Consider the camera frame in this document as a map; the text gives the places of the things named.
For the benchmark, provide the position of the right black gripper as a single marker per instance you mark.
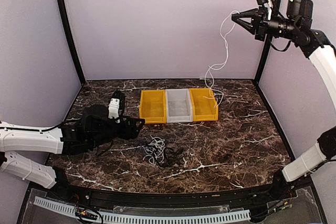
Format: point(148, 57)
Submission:
point(261, 30)

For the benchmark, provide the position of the black front rail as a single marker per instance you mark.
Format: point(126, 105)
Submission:
point(104, 199)

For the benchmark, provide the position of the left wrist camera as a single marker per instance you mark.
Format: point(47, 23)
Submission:
point(116, 106)

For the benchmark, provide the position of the white translucent bin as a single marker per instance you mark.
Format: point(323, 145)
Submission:
point(178, 106)

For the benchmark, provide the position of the left black frame post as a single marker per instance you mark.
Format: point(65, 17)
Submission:
point(70, 41)

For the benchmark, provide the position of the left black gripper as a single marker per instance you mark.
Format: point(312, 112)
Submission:
point(133, 132)

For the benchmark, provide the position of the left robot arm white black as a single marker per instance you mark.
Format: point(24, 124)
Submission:
point(98, 125)

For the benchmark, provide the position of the yellow bin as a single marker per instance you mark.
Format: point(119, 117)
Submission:
point(204, 105)
point(153, 106)

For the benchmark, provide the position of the black frame post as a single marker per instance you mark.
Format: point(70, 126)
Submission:
point(265, 52)
point(70, 41)

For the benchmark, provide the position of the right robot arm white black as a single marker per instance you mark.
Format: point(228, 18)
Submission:
point(291, 59)

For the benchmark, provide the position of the right black frame post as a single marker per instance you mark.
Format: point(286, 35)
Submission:
point(265, 52)

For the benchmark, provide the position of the white slotted cable duct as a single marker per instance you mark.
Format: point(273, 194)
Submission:
point(138, 215)

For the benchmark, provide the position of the yellow bin front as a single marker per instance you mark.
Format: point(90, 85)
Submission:
point(204, 105)

